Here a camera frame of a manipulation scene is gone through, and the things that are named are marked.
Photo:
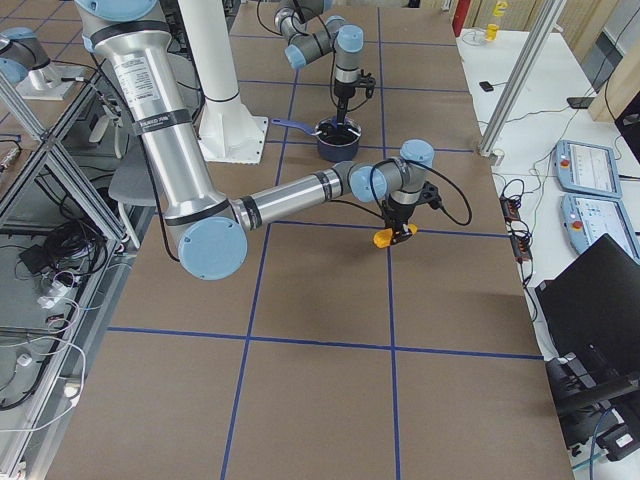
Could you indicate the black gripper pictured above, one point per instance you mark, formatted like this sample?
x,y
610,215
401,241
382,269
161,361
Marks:
x,y
344,95
397,214

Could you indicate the yellow corn cob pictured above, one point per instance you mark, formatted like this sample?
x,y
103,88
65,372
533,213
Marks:
x,y
382,239

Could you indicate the glass pot lid blue knob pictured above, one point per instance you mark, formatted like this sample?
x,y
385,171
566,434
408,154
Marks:
x,y
330,131

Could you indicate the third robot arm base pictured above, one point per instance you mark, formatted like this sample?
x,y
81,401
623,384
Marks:
x,y
30,70

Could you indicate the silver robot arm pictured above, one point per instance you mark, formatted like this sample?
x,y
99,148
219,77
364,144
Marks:
x,y
336,37
208,227

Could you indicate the dark blue saucepan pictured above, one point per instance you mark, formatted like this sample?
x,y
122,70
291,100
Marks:
x,y
329,152

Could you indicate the small black square device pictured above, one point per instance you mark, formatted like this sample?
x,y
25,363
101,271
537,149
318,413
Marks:
x,y
486,86

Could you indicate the yellow cup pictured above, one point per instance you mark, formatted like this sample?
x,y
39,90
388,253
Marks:
x,y
491,32

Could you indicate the lower blue teach pendant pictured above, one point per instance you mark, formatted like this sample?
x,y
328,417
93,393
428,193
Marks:
x,y
586,218

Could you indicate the blue teach pendant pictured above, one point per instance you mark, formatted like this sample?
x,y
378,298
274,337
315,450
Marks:
x,y
587,169
586,218

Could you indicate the upper blue teach pendant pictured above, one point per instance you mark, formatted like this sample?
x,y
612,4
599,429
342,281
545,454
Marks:
x,y
587,169

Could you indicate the black laptop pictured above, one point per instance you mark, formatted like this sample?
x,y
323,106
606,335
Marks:
x,y
595,301

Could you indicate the grey office chair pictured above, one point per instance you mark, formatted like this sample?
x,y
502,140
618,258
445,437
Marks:
x,y
131,186

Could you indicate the black power adapter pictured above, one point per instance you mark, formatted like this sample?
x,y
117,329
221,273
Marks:
x,y
34,258

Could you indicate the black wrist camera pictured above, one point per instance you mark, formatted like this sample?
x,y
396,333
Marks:
x,y
430,195
367,83

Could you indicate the aluminium frame post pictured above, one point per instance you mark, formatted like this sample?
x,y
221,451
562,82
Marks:
x,y
532,48

